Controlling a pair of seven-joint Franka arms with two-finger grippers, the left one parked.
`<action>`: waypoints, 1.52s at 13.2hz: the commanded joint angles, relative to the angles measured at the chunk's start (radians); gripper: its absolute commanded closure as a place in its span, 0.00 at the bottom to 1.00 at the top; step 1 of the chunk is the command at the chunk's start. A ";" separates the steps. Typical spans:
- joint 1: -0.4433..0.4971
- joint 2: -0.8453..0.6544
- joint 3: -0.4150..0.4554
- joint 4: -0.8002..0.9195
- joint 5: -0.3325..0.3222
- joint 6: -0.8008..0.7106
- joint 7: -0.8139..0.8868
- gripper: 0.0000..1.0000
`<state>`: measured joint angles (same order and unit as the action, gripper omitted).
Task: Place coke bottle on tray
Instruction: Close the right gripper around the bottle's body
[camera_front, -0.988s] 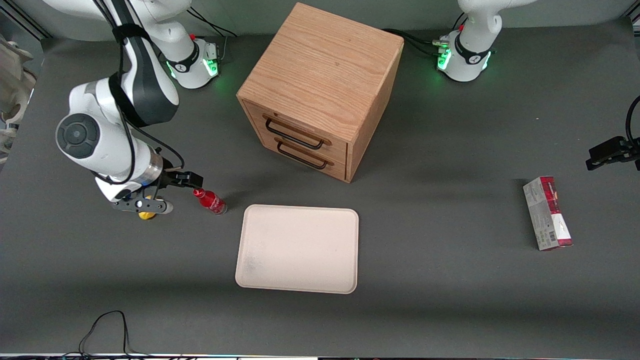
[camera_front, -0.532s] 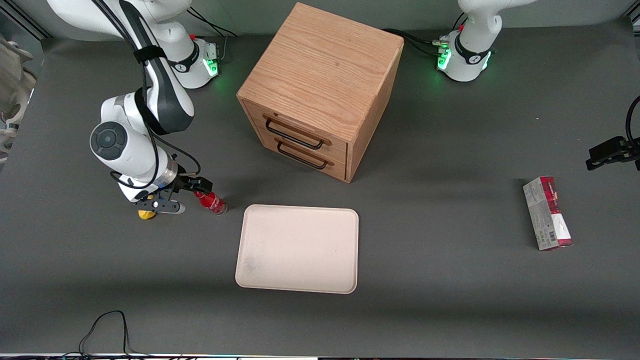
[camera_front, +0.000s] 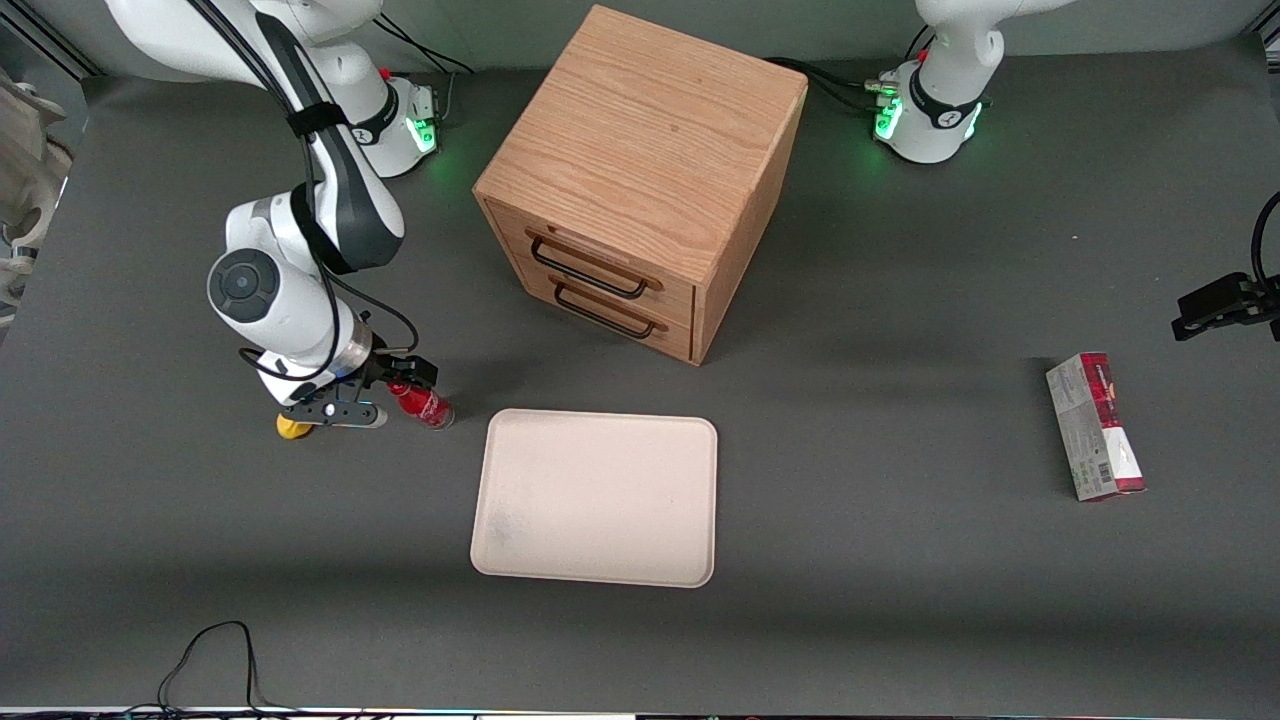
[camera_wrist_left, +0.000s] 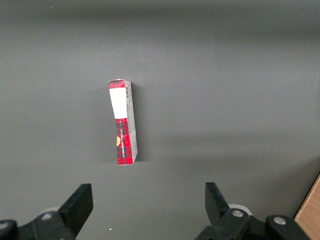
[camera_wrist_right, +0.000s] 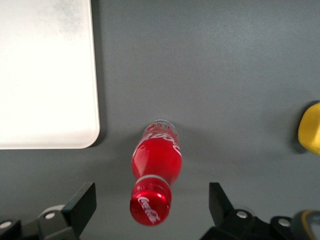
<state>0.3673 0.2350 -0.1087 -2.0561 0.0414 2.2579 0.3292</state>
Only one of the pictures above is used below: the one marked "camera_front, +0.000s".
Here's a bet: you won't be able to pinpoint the black cable along right arm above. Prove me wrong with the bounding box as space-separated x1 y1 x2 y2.
185 0 422 387

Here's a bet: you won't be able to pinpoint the wooden drawer with short handle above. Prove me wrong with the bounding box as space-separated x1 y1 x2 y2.
505 255 697 364

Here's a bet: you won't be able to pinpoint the black cables at right arm base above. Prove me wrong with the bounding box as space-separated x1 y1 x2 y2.
374 12 477 126

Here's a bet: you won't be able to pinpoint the black looped cable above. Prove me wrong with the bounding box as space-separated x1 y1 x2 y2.
153 620 303 717

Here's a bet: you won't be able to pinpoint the long black drawer handle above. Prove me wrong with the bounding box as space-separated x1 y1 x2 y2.
526 230 664 301

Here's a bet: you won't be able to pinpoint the black clamp mount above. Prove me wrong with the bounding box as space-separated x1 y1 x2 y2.
1171 271 1280 344

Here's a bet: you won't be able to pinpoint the black cables at left arm base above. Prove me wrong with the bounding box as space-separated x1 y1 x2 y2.
768 56 901 113

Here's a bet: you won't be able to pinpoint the beige rectangular tray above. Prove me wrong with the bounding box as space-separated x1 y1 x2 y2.
470 408 719 589

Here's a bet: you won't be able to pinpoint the wooden two-drawer cabinet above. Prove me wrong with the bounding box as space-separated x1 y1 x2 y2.
473 5 809 367

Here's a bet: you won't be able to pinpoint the white plastic fixture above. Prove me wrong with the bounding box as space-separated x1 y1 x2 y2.
0 68 77 323

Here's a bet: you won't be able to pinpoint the grey and red carton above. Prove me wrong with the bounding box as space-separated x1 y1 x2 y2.
1045 351 1148 503

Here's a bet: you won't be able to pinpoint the black cable at clamp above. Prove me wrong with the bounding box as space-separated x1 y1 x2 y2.
1251 190 1280 293

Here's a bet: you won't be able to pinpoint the short black drawer handle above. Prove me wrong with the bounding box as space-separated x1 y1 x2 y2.
549 278 667 341

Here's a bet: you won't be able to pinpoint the black cables at arm base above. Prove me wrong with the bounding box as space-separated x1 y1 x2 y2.
768 56 901 113
374 12 477 126

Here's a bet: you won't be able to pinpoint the wooden drawer with long handle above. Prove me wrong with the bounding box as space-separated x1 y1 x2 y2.
486 200 699 322

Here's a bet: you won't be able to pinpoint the red coke bottle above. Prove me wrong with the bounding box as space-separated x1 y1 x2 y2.
388 380 456 432

